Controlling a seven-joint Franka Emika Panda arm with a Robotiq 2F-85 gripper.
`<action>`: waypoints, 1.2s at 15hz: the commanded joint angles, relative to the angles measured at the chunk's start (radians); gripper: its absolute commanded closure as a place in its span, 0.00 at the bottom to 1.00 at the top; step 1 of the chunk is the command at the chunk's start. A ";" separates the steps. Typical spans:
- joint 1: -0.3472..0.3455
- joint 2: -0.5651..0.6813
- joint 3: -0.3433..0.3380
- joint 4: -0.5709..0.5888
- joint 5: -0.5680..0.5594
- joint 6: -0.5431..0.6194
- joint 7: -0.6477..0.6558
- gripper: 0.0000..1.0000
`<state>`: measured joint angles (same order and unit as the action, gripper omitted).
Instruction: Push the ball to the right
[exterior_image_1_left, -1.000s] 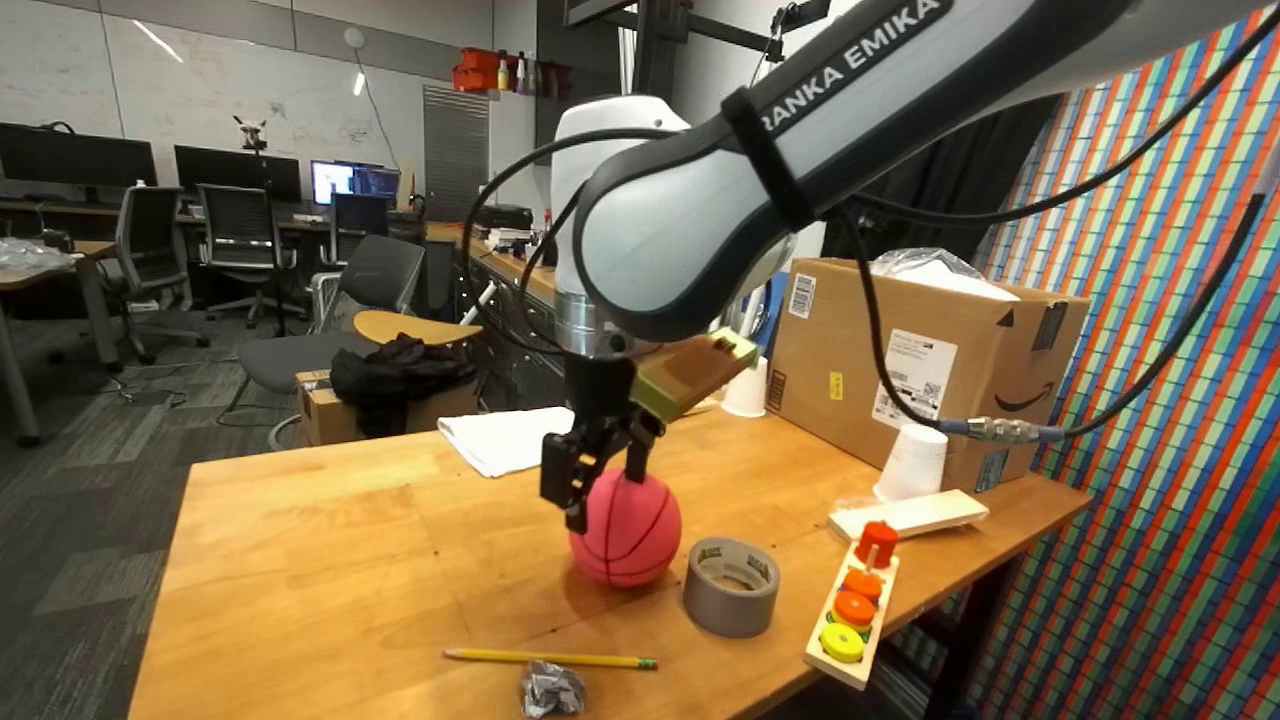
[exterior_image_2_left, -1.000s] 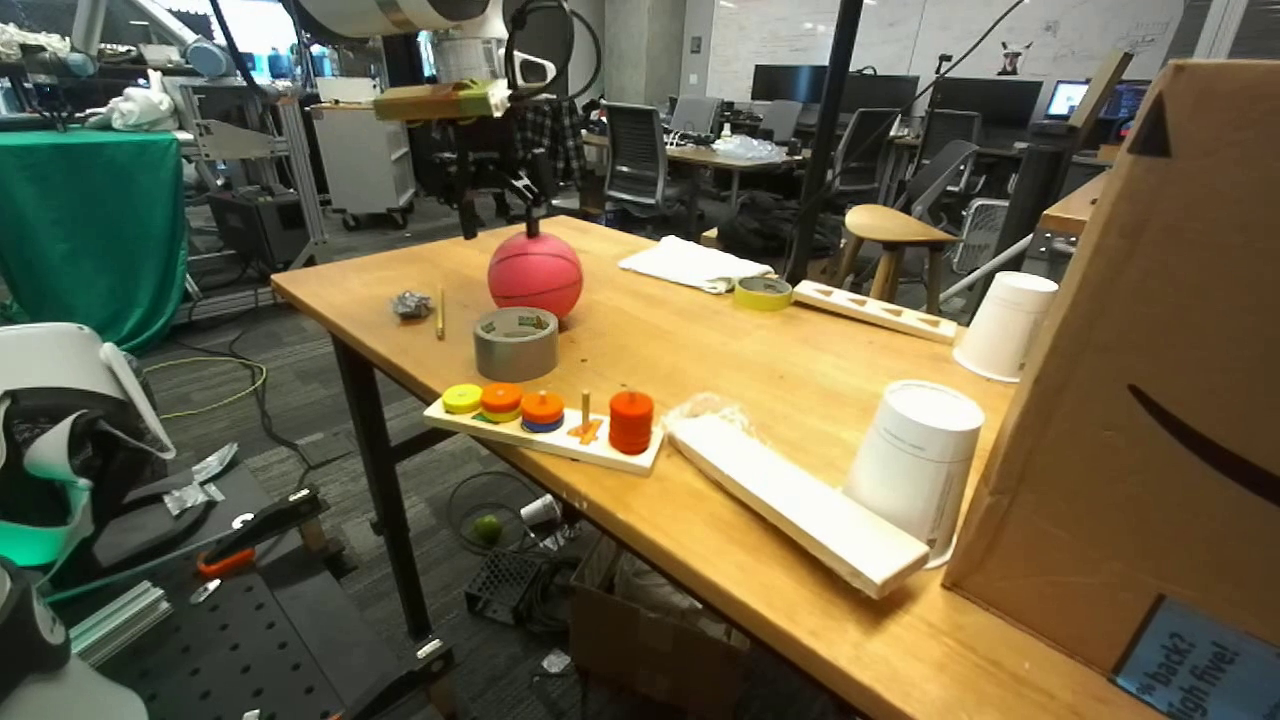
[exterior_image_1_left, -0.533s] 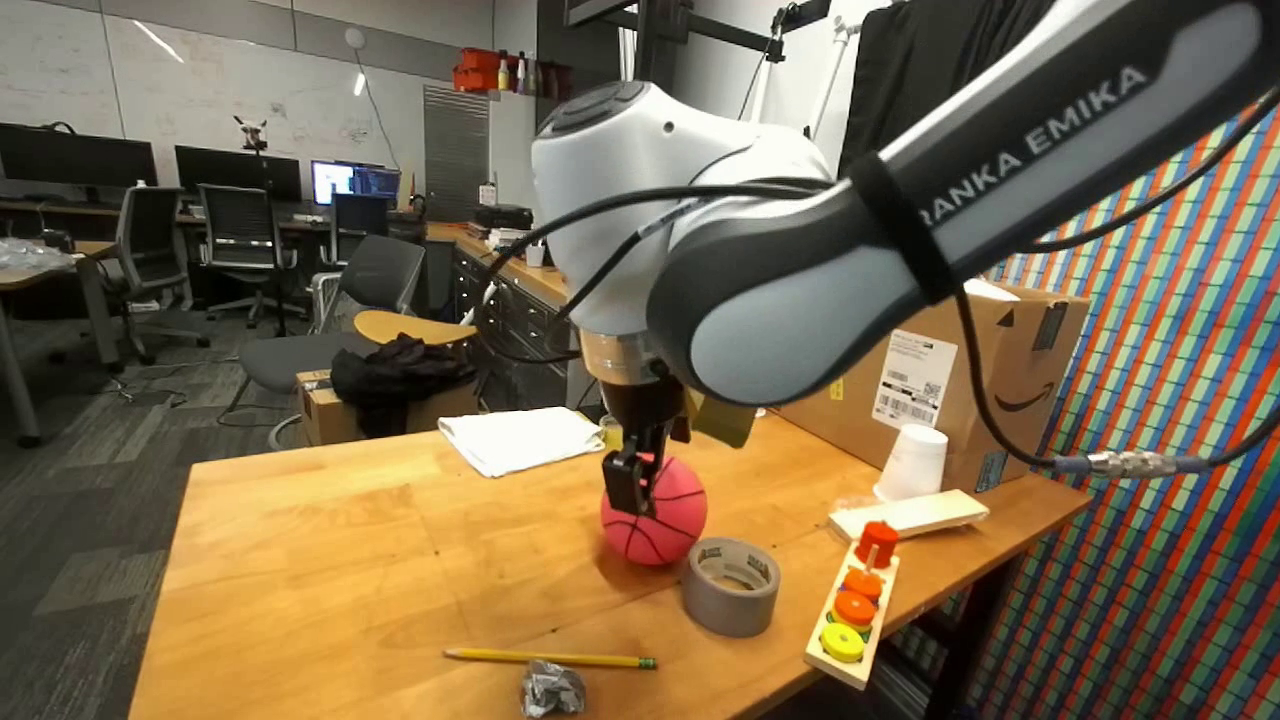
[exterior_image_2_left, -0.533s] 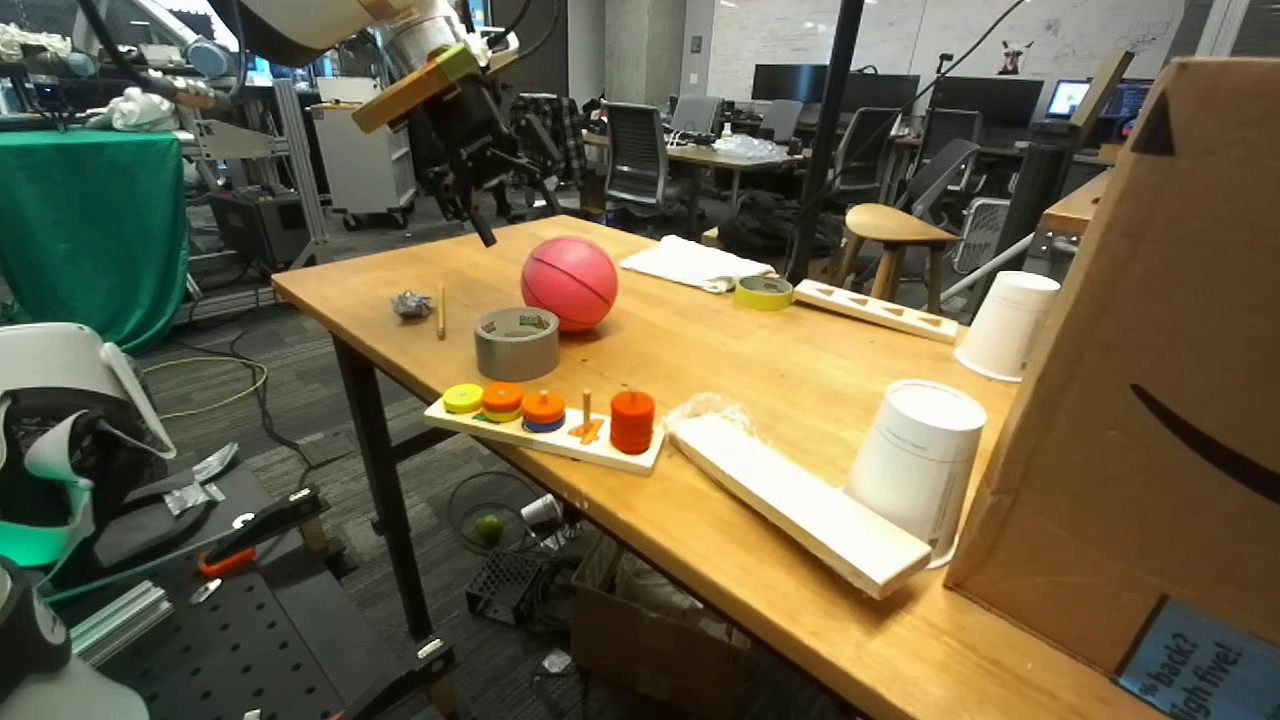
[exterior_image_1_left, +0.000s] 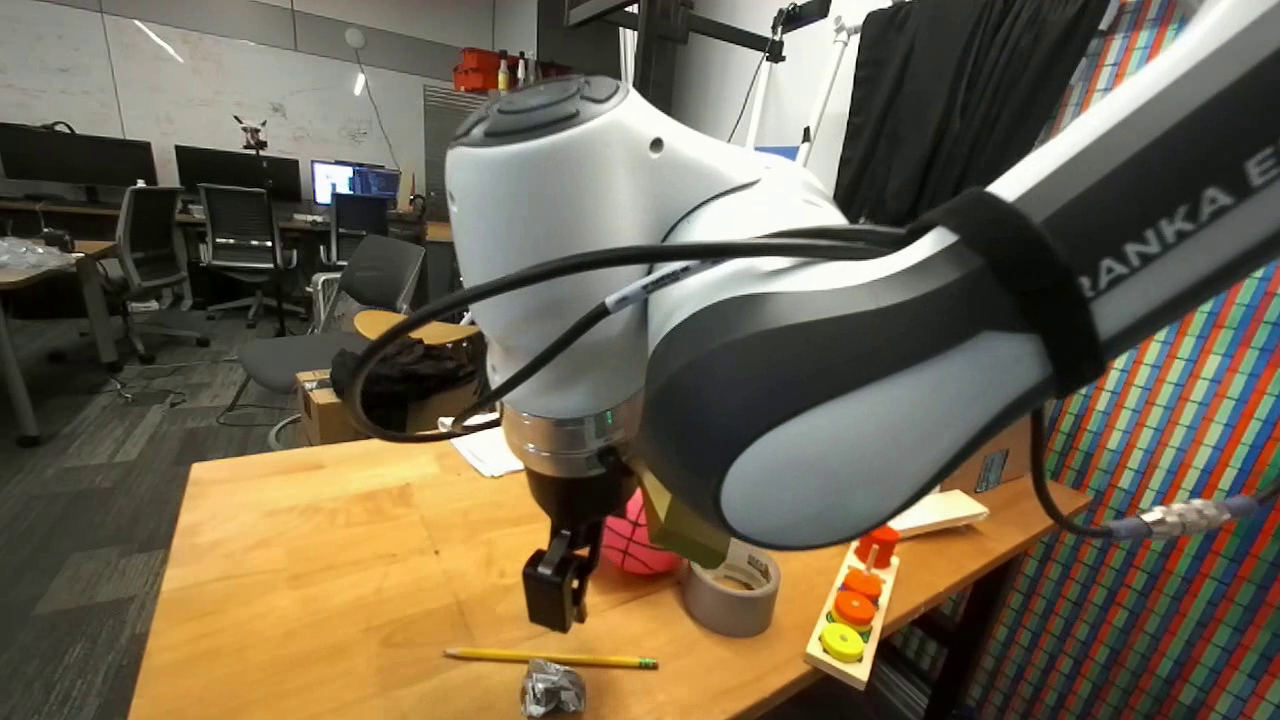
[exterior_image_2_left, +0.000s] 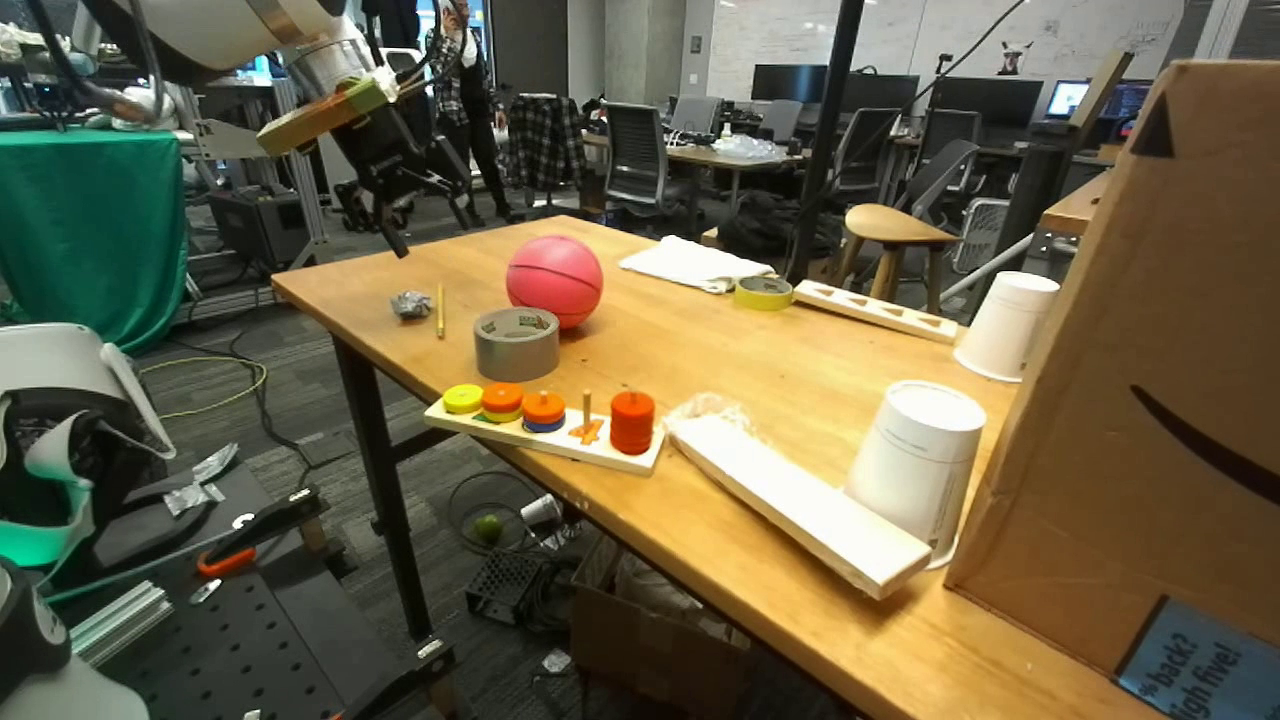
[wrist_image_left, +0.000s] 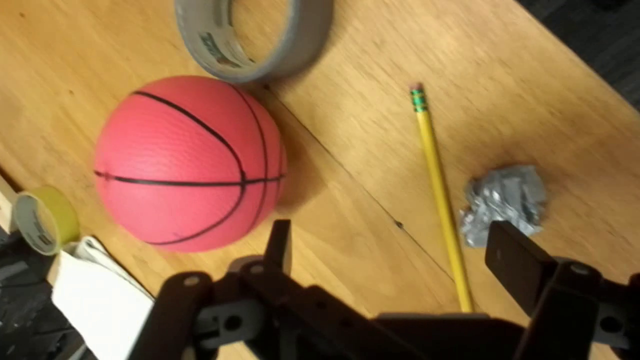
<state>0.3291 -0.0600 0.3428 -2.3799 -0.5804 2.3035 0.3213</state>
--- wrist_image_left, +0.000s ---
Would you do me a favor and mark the yellow pencil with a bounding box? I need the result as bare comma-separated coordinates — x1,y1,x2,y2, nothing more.
408,83,476,315

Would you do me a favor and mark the white paper pad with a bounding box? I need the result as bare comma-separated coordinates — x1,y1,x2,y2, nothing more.
49,236,156,360

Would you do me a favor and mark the grey duct tape roll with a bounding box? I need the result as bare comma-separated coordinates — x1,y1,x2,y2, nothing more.
175,0,336,86

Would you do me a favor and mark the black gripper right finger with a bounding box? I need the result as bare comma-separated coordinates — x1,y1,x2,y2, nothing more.
485,219,558,317

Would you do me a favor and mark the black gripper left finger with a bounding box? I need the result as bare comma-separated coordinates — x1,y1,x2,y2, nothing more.
262,219,296,277

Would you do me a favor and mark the red toy basketball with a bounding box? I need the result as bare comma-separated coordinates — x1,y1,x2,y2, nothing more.
92,74,290,255

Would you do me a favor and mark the crumpled grey tape ball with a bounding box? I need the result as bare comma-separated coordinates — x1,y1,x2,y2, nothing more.
459,164,551,250

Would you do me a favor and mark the small yellow tape roll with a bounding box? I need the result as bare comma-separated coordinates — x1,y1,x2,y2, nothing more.
11,185,83,259

